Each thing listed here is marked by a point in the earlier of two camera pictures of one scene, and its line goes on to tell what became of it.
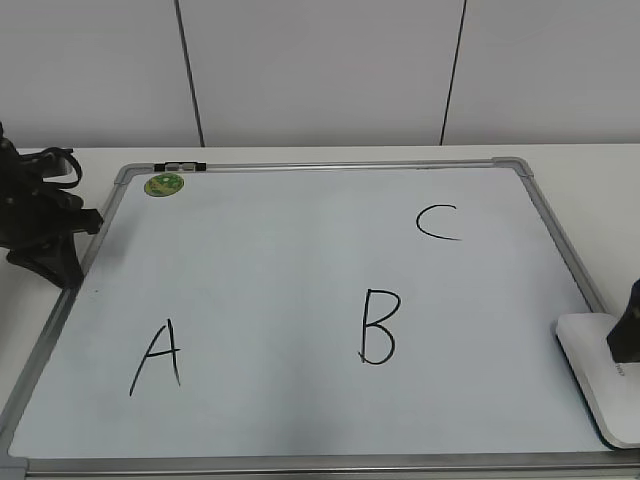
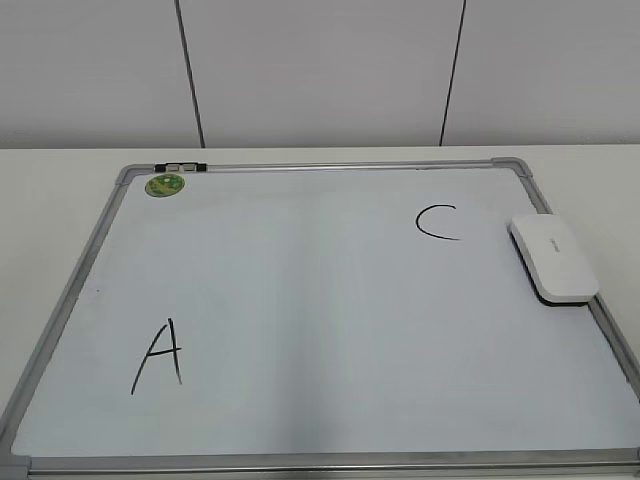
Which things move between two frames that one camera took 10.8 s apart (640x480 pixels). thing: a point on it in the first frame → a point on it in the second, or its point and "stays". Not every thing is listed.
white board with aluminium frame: (387, 319) stays
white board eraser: (612, 387) → (551, 259)
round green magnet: (162, 185) stays
